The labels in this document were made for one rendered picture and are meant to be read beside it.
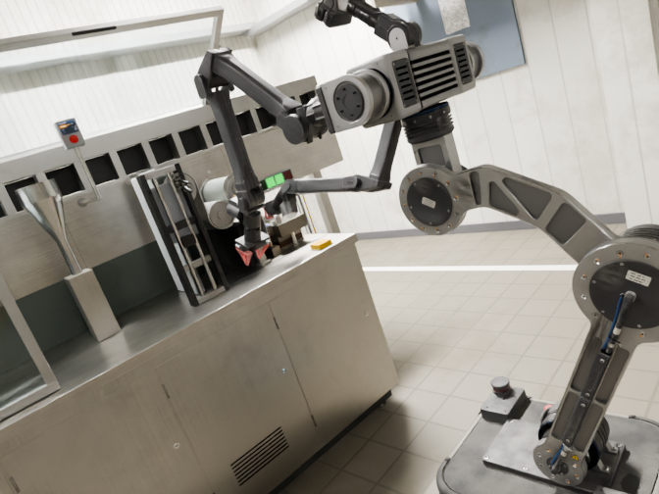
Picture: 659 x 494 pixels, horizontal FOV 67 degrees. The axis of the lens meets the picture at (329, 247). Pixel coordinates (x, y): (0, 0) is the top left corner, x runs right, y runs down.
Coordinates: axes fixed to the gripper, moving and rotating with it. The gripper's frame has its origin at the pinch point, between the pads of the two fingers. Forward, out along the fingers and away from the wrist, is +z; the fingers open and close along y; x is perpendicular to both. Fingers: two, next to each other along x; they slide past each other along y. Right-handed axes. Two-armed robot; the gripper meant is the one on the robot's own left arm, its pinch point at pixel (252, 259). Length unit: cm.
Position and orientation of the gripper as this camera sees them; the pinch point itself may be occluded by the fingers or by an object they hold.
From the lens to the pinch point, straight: 177.1
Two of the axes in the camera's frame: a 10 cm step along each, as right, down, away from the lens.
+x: 7.6, 4.2, -5.0
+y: -6.5, 4.0, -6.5
